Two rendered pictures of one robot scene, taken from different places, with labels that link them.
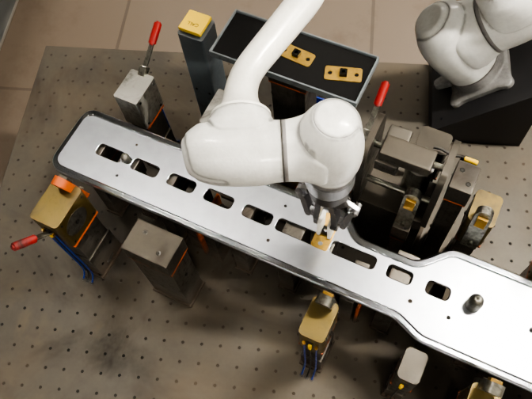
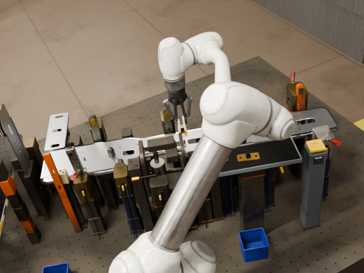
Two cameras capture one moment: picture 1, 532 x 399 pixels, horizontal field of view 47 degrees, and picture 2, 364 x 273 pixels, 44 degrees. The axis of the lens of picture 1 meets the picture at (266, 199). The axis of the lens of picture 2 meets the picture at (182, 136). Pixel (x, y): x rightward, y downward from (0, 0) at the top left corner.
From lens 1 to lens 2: 2.08 m
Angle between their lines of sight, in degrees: 72
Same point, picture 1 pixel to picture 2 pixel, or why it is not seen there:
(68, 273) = not seen: hidden behind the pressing
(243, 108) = (205, 41)
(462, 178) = (134, 162)
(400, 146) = (165, 141)
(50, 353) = not seen: hidden behind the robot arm
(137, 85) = (322, 134)
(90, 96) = not seen: outside the picture
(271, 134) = (189, 41)
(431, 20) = (202, 246)
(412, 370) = (125, 130)
